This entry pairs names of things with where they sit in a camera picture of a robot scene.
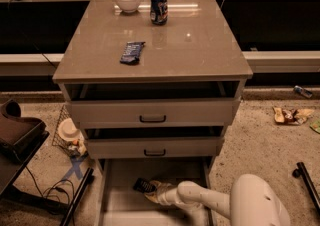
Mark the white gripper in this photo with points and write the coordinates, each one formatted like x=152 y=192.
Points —
x=162 y=193

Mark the black rxbar chocolate bar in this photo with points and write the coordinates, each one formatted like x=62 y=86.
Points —
x=144 y=186

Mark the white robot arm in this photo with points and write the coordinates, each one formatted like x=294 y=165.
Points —
x=251 y=202

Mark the open bottom drawer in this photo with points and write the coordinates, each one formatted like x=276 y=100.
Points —
x=120 y=205

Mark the grey drawer cabinet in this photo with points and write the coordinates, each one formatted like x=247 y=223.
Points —
x=193 y=56

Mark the black base leg left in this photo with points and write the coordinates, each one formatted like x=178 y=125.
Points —
x=87 y=178

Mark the black base leg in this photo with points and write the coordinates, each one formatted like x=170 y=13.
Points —
x=301 y=171
x=87 y=178

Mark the blue snack bar wrapper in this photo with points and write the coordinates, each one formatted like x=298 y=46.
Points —
x=132 y=52

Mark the dark chair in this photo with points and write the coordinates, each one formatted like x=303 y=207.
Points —
x=20 y=139

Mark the black base leg right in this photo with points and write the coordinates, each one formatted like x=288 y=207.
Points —
x=301 y=171

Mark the crumpled snack bag on floor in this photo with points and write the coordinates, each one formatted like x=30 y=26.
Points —
x=291 y=116

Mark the green packet on floor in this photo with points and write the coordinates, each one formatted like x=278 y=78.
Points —
x=315 y=126

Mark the blue soda can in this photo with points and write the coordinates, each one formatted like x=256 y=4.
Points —
x=158 y=11

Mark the middle drawer with handle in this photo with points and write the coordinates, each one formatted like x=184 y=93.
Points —
x=154 y=147

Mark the drawer with handle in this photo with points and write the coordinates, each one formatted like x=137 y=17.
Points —
x=147 y=113
x=154 y=147

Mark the top drawer with handle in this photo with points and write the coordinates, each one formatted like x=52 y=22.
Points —
x=147 y=113

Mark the wire basket with items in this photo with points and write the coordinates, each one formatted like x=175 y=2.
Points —
x=67 y=137

